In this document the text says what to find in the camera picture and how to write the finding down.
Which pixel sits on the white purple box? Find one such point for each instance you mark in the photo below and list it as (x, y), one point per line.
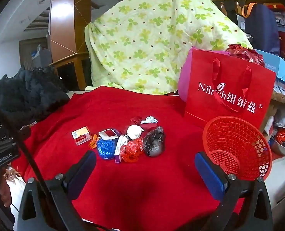
(119, 150)

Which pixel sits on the black fuzzy garment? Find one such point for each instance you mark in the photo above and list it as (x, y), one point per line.
(29, 93)

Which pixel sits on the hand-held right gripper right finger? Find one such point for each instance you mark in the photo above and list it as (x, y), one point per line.
(208, 173)

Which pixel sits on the orange wrapper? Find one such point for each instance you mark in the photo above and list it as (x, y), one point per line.
(94, 143)

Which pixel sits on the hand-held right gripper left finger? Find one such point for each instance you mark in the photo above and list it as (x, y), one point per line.
(82, 170)

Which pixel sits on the light blue wrapper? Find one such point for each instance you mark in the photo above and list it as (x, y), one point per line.
(150, 120)

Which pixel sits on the red paper gift bag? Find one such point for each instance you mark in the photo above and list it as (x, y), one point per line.
(231, 93)

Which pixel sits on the light blue cardboard box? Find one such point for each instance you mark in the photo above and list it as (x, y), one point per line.
(275, 65)

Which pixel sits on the red plastic bag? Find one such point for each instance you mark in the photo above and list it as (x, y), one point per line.
(245, 53)
(132, 151)

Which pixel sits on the white card with red square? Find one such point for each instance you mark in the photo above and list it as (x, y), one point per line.
(108, 133)

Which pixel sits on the grey plastic bag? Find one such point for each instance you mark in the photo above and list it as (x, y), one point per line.
(154, 140)

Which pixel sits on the dark red packet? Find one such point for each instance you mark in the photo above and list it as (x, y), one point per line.
(147, 126)

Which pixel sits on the blue plastic bag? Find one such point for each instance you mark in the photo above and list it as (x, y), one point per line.
(106, 149)

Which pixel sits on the red blanket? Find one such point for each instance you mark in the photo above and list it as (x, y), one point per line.
(137, 185)

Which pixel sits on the clear red wrapper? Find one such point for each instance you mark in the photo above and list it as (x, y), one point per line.
(135, 119)

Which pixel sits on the wooden cabinet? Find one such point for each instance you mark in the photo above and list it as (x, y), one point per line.
(69, 72)

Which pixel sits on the metal bowl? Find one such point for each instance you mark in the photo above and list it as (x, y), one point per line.
(283, 140)

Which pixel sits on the green floral quilt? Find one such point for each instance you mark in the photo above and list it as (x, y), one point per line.
(147, 36)

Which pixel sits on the white plastic bag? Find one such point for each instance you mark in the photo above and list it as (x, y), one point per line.
(134, 131)

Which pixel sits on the person's left hand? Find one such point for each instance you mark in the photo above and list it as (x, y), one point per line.
(5, 190)

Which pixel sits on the wooden bench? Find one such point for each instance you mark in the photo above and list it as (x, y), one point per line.
(283, 101)

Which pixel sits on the small red yellow card box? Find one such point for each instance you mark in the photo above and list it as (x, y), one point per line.
(81, 136)

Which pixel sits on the red plastic basket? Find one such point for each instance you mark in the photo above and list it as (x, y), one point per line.
(239, 146)

